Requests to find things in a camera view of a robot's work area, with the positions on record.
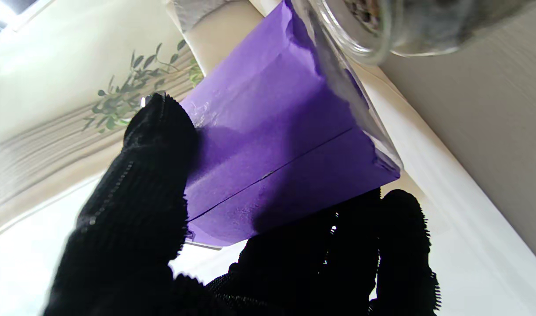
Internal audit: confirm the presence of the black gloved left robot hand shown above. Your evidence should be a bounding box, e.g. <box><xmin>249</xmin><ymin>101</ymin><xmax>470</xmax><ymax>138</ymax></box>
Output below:
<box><xmin>44</xmin><ymin>92</ymin><xmax>442</xmax><ymax>316</ymax></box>

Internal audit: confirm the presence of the purple coffee jar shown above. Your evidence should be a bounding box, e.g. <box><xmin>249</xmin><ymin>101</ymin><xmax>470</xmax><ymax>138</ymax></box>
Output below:
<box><xmin>180</xmin><ymin>0</ymin><xmax>402</xmax><ymax>250</ymax></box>

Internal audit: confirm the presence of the glass jar of coffee beans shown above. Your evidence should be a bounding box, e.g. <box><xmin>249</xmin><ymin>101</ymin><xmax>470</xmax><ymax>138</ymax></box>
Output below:
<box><xmin>290</xmin><ymin>0</ymin><xmax>532</xmax><ymax>66</ymax></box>

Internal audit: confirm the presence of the beige pleated curtain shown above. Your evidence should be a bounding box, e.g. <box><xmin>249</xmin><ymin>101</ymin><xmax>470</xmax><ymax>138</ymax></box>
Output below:
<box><xmin>0</xmin><ymin>44</ymin><xmax>202</xmax><ymax>237</ymax></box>

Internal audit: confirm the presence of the tall green leafy plant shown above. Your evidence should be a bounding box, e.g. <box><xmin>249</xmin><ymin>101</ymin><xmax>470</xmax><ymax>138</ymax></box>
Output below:
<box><xmin>83</xmin><ymin>39</ymin><xmax>205</xmax><ymax>132</ymax></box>

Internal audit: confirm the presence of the grey sofa cushion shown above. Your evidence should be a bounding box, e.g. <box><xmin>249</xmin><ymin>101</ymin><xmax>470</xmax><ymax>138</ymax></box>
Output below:
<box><xmin>171</xmin><ymin>0</ymin><xmax>237</xmax><ymax>33</ymax></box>

